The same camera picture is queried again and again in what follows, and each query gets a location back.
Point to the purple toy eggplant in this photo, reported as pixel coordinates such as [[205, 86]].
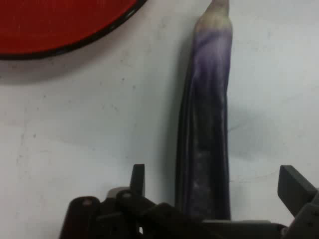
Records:
[[208, 119]]

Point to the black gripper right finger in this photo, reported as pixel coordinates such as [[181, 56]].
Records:
[[296, 191]]

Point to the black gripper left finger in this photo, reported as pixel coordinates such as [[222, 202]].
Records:
[[129, 219]]

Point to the red round plate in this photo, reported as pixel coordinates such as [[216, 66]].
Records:
[[57, 22]]

